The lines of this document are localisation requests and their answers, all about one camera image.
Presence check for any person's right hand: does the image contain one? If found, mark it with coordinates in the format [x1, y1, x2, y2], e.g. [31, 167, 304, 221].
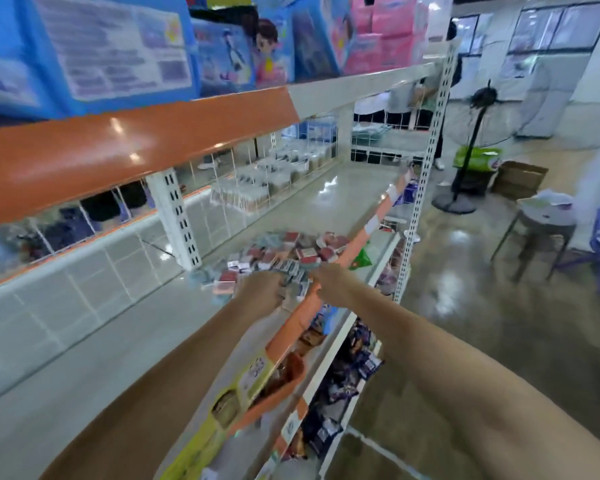
[310, 261, 377, 312]

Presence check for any person's left hand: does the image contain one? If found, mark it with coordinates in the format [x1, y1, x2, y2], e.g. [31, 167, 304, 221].
[235, 269, 289, 322]

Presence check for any pile of mixed erasers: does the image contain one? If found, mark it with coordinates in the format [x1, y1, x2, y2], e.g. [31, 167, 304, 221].
[210, 229, 353, 302]

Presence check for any person's left forearm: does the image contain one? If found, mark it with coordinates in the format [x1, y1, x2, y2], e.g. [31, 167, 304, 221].
[40, 295, 271, 480]

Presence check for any person's right forearm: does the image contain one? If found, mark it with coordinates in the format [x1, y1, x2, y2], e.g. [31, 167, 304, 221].
[345, 289, 600, 480]

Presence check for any white orange metal shelf unit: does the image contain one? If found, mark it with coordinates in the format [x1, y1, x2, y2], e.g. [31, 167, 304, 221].
[0, 35, 461, 480]

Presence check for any brown cardboard box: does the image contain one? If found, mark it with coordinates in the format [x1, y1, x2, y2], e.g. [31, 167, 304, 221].
[491, 159, 550, 203]

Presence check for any row of dark snack packets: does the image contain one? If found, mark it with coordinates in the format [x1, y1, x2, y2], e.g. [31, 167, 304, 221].
[298, 249, 406, 461]

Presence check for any orange plastic basket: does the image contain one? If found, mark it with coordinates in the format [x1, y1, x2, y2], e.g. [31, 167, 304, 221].
[228, 351, 307, 434]

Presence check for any yellow price label strip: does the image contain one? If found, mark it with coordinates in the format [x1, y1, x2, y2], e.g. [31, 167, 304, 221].
[158, 349, 281, 480]

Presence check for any grey round stool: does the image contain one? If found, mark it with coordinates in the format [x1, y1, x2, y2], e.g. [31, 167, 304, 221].
[491, 189, 579, 283]

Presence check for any pink package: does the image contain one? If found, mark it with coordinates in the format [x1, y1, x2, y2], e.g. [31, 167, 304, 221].
[372, 0, 419, 38]
[342, 35, 384, 76]
[380, 33, 428, 69]

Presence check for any white standing appliance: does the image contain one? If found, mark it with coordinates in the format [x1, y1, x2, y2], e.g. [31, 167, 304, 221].
[515, 51, 592, 139]

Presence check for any row of blue packages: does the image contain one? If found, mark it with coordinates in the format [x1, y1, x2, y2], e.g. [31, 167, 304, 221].
[0, 0, 356, 121]

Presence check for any white wire grid panel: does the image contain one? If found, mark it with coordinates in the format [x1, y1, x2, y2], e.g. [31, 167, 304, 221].
[0, 105, 431, 396]

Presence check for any dark frame window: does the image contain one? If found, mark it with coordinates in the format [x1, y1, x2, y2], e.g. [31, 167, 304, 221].
[450, 0, 600, 81]

